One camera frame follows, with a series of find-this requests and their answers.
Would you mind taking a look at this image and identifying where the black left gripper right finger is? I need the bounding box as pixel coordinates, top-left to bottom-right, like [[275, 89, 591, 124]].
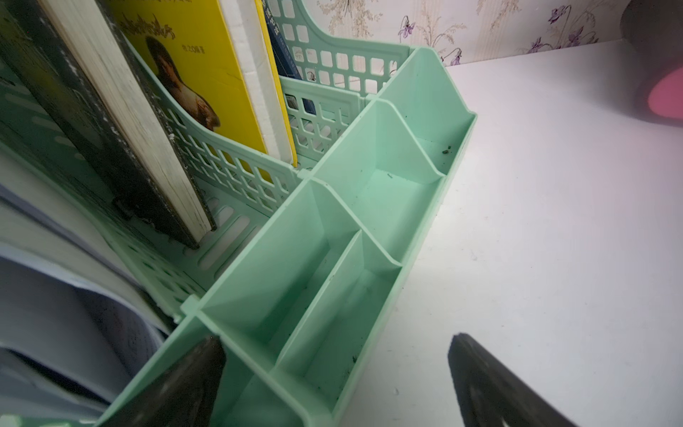
[[448, 334, 576, 427]]

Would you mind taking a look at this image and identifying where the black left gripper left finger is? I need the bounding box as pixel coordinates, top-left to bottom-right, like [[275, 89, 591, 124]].
[[101, 336, 226, 427]]

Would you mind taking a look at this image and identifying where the pink bottom drawer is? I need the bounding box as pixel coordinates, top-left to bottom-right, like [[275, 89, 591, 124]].
[[647, 68, 683, 120]]

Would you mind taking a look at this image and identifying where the black drawer cabinet shell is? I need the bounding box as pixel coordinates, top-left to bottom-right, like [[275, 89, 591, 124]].
[[620, 0, 682, 127]]

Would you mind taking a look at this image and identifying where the white paper stack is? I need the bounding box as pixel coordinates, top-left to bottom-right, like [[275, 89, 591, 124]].
[[1, 156, 172, 422]]

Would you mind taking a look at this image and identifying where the green plastic file organizer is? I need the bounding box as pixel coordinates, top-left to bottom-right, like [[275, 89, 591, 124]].
[[1, 1, 476, 426]]

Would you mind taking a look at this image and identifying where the yellow book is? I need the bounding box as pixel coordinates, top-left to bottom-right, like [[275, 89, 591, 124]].
[[108, 0, 298, 165]]

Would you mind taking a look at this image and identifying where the dark thin book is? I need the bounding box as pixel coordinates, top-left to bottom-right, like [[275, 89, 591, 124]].
[[1, 1, 215, 248]]

